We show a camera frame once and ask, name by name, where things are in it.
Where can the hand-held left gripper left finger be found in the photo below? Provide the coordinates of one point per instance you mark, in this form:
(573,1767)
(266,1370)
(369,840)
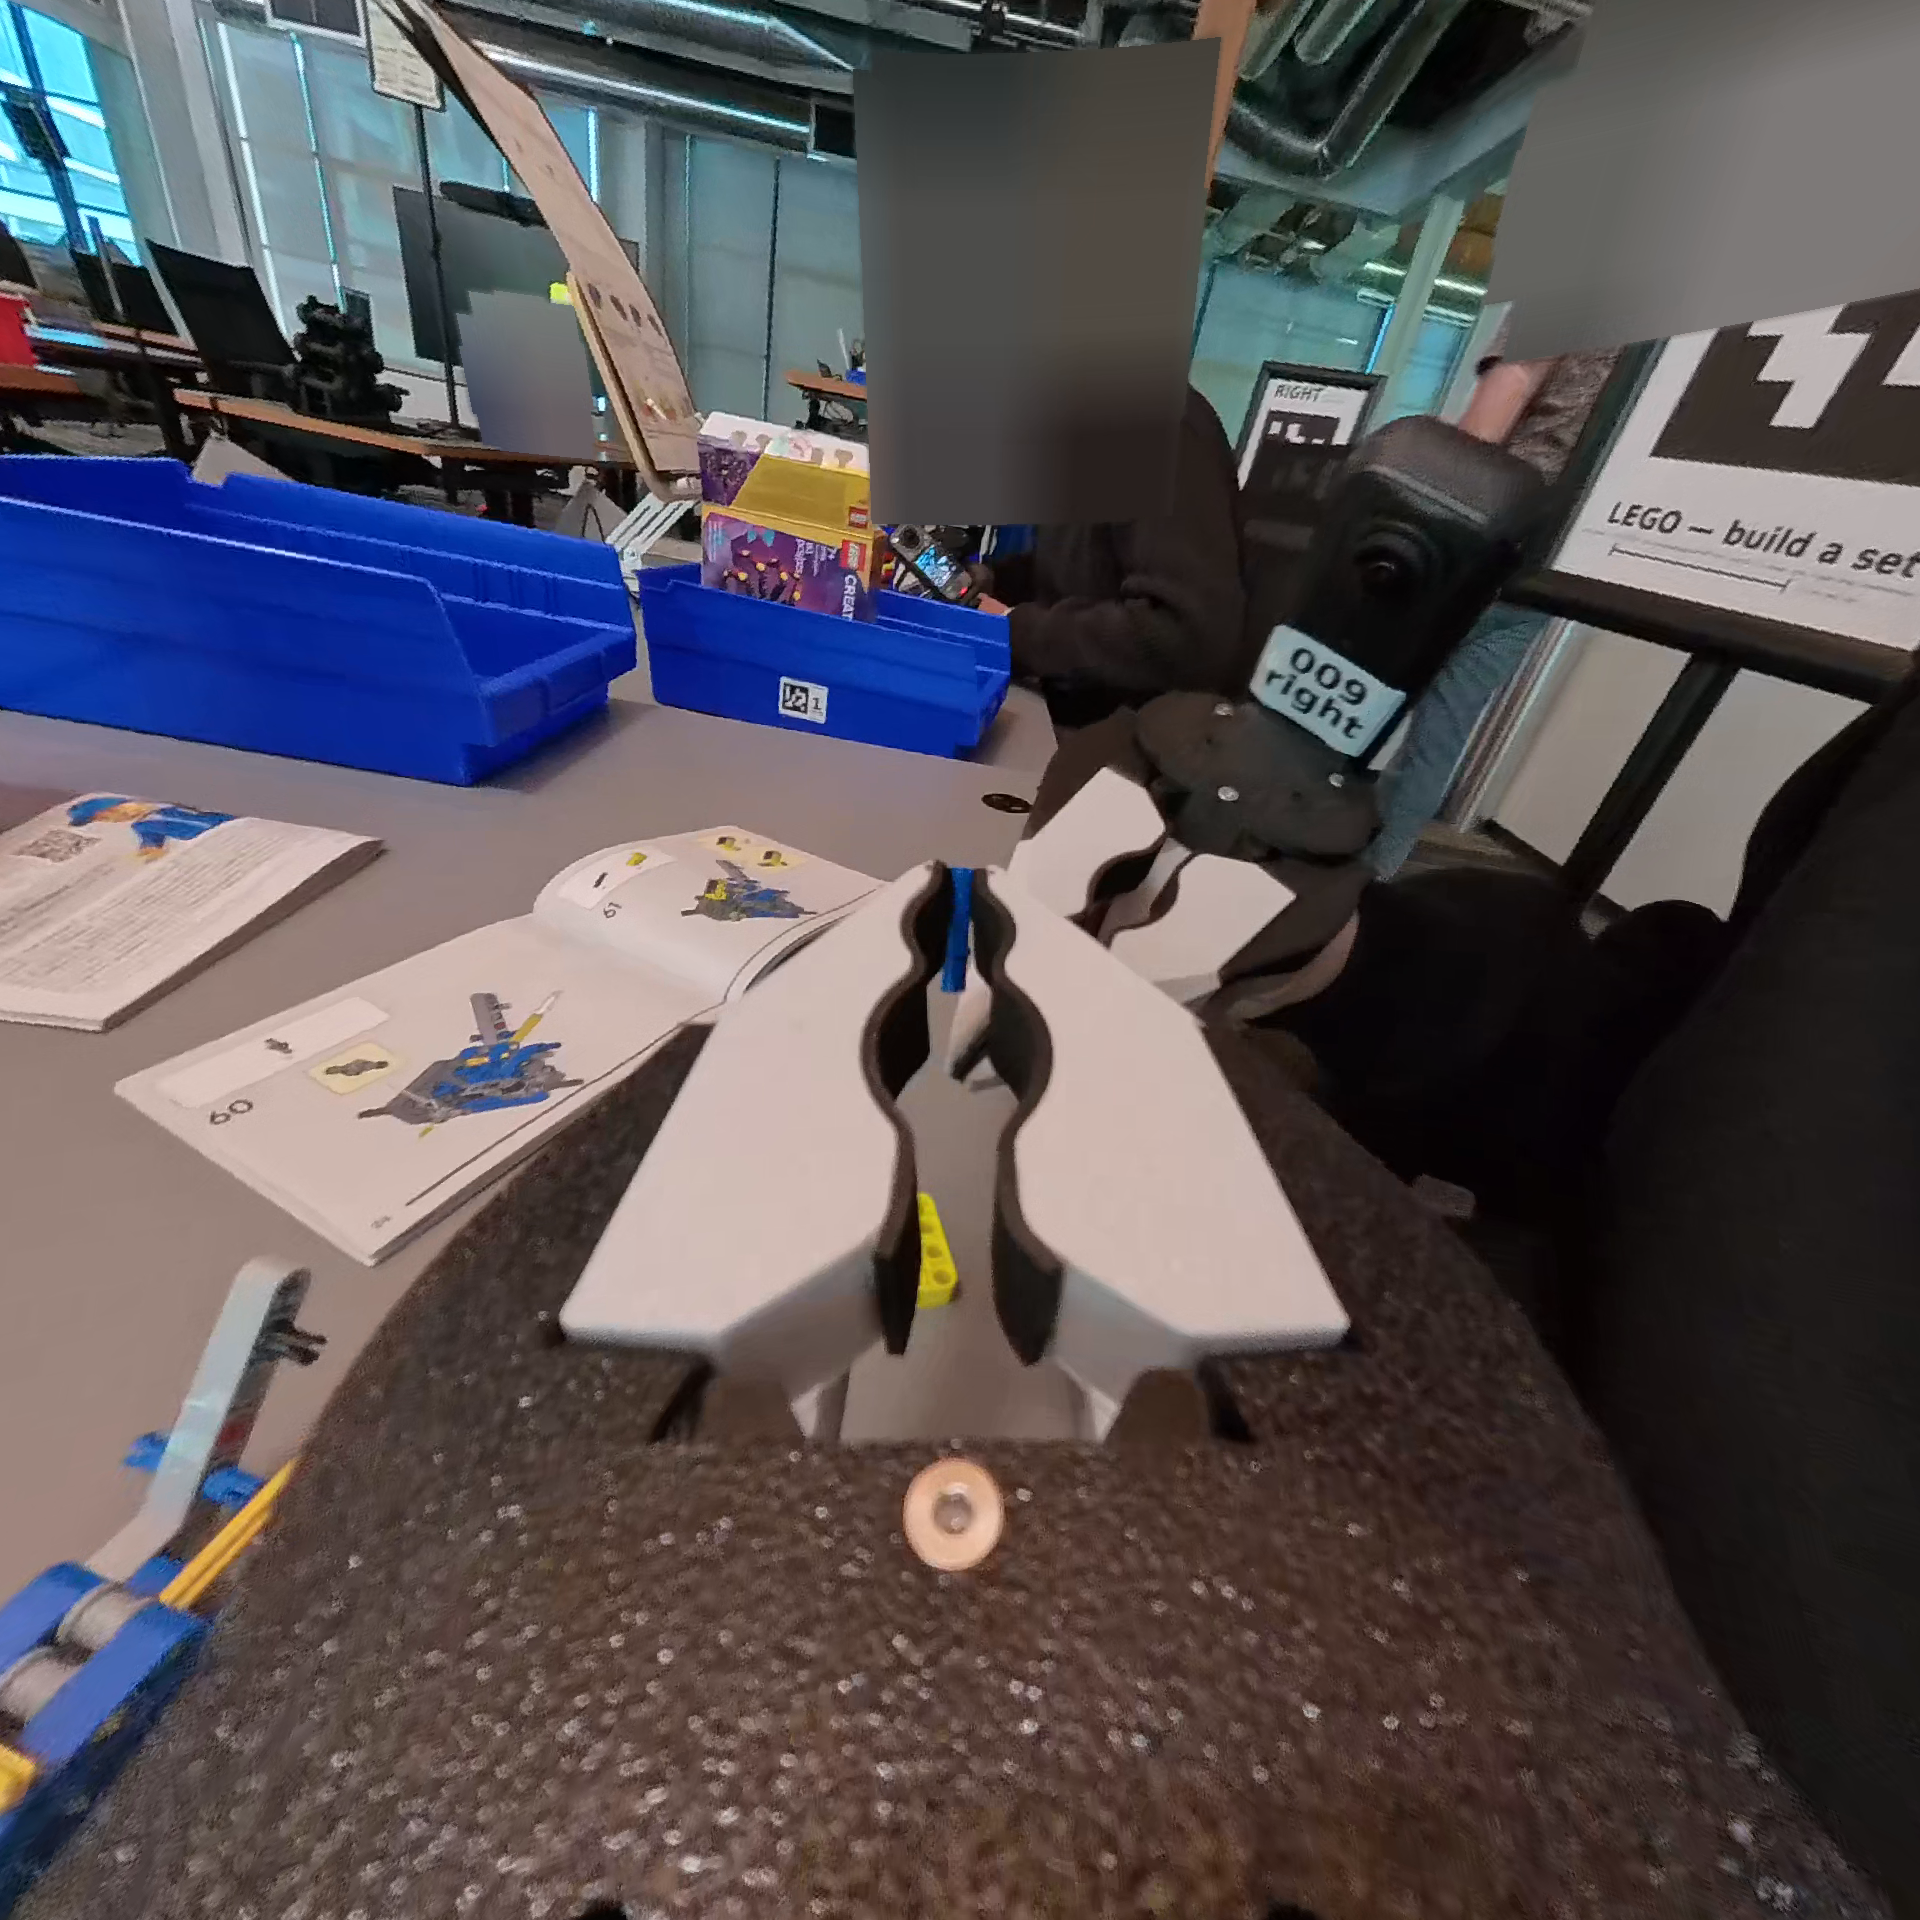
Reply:
(750,1185)

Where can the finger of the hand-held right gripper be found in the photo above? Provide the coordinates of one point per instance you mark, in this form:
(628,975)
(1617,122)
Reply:
(1072,840)
(1208,922)

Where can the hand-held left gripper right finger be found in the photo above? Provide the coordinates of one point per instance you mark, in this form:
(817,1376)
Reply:
(1170,1185)

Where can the blue lego pin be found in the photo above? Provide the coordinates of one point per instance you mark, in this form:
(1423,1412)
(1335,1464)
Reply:
(959,930)

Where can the yellow angled lego beam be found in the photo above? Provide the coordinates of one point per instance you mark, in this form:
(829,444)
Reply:
(936,1252)

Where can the blue grey lego chassis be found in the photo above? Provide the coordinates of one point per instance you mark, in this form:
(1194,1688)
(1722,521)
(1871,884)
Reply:
(89,1634)

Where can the person's right forearm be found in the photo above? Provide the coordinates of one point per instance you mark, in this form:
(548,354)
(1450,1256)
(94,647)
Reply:
(1470,1020)

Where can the purple lego box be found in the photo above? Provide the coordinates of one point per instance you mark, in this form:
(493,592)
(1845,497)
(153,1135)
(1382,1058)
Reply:
(780,579)

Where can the yellow lego box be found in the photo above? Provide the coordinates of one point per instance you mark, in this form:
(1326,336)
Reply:
(802,495)

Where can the open lego instruction booklet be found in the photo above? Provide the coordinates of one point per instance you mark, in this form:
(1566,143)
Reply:
(271,1108)

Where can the smartphone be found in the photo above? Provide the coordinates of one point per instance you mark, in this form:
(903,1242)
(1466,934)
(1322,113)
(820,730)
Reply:
(937,570)

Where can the black sign stand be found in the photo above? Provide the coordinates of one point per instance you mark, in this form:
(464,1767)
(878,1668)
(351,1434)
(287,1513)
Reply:
(1650,750)

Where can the blue plastic bin white label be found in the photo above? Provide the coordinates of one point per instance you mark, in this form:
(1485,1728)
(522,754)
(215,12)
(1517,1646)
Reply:
(720,660)

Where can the white task sign board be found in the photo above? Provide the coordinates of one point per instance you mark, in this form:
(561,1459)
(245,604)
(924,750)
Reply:
(1724,511)

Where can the person's black clothing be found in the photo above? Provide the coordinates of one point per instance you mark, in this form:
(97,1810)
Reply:
(1769,1201)

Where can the small folded paper leaflet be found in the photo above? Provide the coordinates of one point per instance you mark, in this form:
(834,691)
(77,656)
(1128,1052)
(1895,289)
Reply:
(165,915)

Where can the large blue plastic bin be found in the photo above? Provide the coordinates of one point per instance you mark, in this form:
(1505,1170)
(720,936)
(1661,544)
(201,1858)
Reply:
(300,660)

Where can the brown cardboard sheet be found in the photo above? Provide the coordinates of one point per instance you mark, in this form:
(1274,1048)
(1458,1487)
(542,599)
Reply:
(556,225)

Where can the wooden desk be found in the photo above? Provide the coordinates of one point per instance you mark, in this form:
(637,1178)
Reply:
(376,436)

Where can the black monitor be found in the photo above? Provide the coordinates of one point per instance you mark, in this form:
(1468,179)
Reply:
(224,315)

